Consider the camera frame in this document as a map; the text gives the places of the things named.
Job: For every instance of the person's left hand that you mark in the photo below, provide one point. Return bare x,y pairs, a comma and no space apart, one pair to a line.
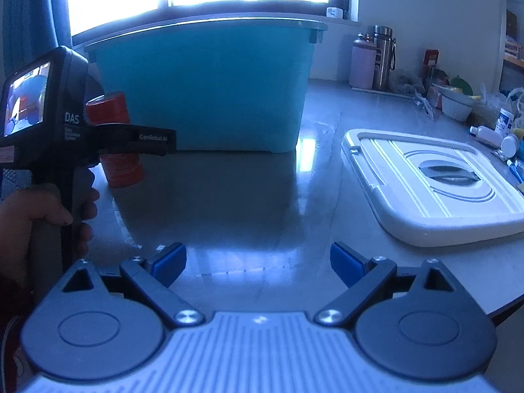
37,221

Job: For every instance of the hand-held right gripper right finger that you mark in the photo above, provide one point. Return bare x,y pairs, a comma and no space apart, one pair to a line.
346,263

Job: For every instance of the small red box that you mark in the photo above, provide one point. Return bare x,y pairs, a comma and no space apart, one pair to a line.
431,58

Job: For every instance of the white ribbed bowl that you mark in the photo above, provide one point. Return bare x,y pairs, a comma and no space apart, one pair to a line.
456,106

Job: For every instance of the white jar with blue label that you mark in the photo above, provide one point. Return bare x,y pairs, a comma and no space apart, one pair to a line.
506,122

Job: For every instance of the small white windowsill box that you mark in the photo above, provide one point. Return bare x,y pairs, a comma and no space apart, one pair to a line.
334,12

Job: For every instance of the grey desktop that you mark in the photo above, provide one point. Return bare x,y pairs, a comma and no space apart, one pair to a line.
245,196

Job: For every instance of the teal plastic storage bin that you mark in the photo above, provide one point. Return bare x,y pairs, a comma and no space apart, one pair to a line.
204,86

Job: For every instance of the crumpled clear plastic bag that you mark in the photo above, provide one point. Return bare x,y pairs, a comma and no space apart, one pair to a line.
405,82

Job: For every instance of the red cylindrical can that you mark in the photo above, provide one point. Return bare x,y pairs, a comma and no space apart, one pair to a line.
118,168

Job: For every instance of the green round lid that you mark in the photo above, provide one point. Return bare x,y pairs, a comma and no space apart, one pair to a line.
462,84

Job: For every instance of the white plastic bin lid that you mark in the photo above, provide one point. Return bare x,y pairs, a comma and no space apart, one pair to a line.
425,196

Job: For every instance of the white lying bottle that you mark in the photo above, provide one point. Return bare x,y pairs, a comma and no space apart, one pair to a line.
487,136

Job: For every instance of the wooden wall shelf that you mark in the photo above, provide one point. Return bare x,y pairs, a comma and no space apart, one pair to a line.
513,49

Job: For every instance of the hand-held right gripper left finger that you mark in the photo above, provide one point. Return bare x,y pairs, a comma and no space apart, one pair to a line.
170,260

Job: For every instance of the blue curtain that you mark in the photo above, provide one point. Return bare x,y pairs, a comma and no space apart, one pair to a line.
28,12

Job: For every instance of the pink water bottle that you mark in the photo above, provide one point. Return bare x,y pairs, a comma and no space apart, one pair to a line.
363,63

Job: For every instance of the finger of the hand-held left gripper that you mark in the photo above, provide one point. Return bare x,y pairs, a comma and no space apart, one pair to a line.
139,139

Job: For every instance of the round white jar cap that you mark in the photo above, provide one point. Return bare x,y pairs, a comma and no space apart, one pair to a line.
510,145

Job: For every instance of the steel thermos flask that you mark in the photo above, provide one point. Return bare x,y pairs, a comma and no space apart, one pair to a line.
384,57

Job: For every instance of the grey quilted cushion left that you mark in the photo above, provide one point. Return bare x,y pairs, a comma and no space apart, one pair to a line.
14,182

